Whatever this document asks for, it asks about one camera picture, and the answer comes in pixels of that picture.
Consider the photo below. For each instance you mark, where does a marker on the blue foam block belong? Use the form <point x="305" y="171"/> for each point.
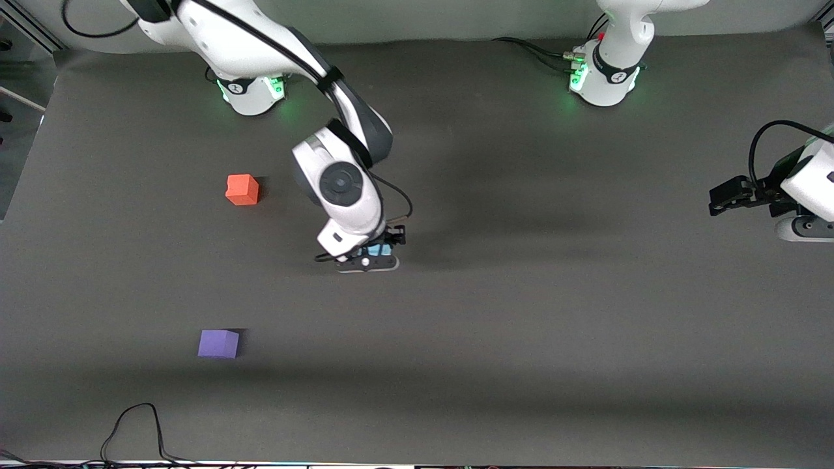
<point x="378" y="249"/>

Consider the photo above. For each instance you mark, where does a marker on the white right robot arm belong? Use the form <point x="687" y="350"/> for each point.
<point x="247" y="39"/>

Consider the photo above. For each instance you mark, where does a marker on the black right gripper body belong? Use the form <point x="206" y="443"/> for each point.
<point x="393" y="236"/>

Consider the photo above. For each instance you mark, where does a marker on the orange foam block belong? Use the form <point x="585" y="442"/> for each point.
<point x="242" y="189"/>

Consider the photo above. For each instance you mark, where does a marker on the purple foam block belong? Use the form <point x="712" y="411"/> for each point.
<point x="218" y="343"/>

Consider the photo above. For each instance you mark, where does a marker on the aluminium frame rail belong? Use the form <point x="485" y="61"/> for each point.
<point x="36" y="27"/>

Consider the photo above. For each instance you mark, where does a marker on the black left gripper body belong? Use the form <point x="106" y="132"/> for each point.
<point x="770" y="189"/>

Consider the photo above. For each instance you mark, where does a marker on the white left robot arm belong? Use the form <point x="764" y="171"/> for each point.
<point x="612" y="71"/>

